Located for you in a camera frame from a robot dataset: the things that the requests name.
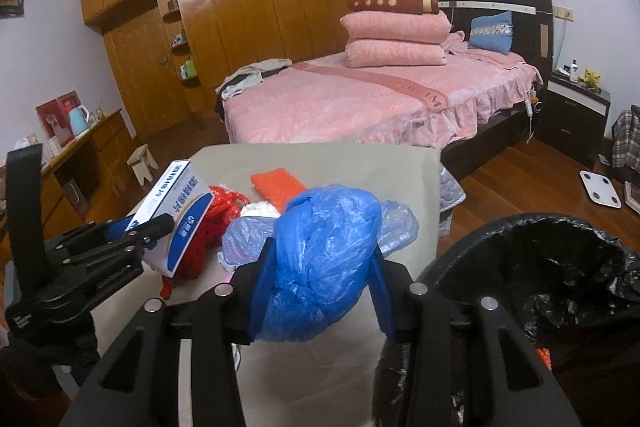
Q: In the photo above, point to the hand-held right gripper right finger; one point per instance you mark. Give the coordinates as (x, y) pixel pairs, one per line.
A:
(384, 304)

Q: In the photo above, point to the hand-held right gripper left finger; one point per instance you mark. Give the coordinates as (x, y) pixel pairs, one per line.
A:
(260, 294)

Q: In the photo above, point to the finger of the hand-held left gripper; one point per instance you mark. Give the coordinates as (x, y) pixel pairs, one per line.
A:
(115, 259)
(142, 226)

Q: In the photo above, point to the white and blue cardboard box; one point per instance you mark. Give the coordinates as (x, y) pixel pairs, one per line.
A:
(175, 202)

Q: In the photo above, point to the red cloth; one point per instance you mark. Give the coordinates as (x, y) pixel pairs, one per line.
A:
(195, 257)

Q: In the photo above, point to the black trash bin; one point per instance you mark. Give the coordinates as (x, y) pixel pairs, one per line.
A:
(435, 267)

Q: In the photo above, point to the light blue plastic bag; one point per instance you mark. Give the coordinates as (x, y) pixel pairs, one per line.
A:
(240, 239)

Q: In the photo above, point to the small white stool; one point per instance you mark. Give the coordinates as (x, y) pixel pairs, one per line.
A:
(142, 162)

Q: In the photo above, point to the paper bag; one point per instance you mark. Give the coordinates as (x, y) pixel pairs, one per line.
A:
(75, 199)

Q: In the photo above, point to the lilac crumpled cloth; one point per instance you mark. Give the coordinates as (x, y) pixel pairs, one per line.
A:
(260, 210)

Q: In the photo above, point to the red patterned plastic bag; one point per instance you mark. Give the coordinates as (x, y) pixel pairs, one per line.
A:
(227, 204)

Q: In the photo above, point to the wooden desk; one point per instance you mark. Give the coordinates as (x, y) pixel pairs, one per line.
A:
(105, 142)

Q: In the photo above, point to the orange sponge cloth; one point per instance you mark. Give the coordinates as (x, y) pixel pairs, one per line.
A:
(275, 187)

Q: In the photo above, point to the light blue kettle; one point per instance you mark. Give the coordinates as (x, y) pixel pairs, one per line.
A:
(79, 121)

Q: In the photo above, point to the quilted mattress pad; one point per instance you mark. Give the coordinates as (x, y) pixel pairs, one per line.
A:
(450, 197)

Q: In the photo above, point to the red gift box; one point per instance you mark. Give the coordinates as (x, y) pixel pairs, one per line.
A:
(52, 119)

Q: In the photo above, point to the green box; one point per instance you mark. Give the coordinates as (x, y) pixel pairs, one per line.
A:
(189, 68)

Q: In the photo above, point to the small orange mesh scrap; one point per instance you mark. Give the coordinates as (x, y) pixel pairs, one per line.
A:
(545, 358)

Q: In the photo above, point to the pile of clothes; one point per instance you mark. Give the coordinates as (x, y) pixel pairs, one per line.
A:
(245, 79)

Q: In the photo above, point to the black bin liner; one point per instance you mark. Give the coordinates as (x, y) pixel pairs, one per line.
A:
(560, 257)

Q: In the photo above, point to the pink bed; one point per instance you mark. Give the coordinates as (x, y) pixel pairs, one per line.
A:
(530, 32)
(350, 102)

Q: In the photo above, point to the white bathroom scale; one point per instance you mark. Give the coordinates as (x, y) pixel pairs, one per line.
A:
(601, 188)

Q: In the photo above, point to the wooden wardrobe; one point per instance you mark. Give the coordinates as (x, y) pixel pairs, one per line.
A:
(260, 7)

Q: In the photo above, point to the dark nightstand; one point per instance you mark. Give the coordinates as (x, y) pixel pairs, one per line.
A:
(575, 117)

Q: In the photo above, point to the stacked pink pillows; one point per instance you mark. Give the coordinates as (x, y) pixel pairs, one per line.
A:
(395, 27)

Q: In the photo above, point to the blue pillow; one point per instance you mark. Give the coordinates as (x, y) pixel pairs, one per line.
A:
(492, 32)

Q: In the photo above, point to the plaid clothing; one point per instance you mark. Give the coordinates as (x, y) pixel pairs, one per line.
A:
(627, 139)

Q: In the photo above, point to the white bottle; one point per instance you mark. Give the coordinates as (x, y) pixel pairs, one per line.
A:
(574, 71)

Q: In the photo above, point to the brown dotted pillow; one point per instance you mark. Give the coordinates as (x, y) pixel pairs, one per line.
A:
(390, 2)

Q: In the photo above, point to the yellow plush toy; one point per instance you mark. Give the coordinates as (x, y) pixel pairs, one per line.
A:
(591, 78)

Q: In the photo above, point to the wall socket strip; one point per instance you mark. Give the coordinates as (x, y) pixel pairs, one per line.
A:
(563, 12)

